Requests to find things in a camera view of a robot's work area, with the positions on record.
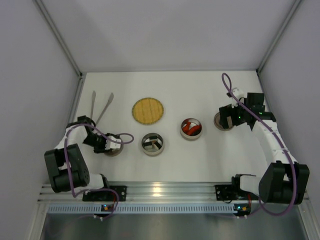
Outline brown smiley lid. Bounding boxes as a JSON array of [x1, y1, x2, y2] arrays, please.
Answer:
[[104, 141, 124, 157]]

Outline red sausage piece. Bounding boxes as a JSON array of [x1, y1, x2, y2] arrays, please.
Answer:
[[182, 121, 191, 134], [186, 125, 202, 136]]

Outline metal tongs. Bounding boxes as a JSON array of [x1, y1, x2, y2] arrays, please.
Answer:
[[89, 90, 115, 126]]

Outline white sushi roll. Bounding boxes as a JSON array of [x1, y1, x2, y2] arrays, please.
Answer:
[[142, 141, 153, 151]]

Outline green sushi roll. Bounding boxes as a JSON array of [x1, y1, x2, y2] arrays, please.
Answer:
[[148, 135, 158, 142]]

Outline salmon sushi roll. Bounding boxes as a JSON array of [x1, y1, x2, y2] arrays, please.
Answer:
[[151, 141, 162, 151]]

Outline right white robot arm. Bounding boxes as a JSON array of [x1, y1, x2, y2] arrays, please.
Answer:
[[214, 88, 310, 205]]

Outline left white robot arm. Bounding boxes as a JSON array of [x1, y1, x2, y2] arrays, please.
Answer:
[[44, 115, 110, 193]]

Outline right round metal tin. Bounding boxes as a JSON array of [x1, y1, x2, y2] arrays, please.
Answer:
[[180, 117, 203, 141]]

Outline round metal tin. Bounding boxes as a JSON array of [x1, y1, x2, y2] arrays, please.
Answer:
[[180, 117, 203, 141], [140, 132, 165, 157]]

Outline left round metal tin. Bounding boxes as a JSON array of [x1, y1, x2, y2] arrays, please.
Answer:
[[140, 132, 165, 157]]

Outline round bamboo tray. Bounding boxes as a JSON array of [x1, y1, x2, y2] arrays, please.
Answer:
[[131, 97, 165, 125]]

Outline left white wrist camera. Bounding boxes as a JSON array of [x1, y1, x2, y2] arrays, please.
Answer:
[[105, 134, 122, 152]]

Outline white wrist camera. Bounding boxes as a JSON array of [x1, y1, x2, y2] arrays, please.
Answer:
[[228, 87, 245, 108], [105, 134, 122, 152]]

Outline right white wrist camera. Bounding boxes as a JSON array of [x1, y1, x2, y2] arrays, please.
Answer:
[[228, 87, 245, 108]]

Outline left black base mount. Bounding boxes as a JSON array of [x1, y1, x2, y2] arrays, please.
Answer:
[[82, 183, 128, 202]]

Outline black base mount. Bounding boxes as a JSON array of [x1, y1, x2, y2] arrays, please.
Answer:
[[82, 183, 128, 202], [214, 174, 258, 203]]

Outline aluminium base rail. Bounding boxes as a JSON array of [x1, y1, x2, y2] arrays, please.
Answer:
[[36, 181, 231, 204]]

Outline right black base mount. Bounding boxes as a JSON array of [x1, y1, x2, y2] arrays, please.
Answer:
[[214, 174, 258, 203]]

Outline slotted cable duct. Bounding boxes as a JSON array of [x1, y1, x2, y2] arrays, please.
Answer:
[[47, 203, 249, 214]]

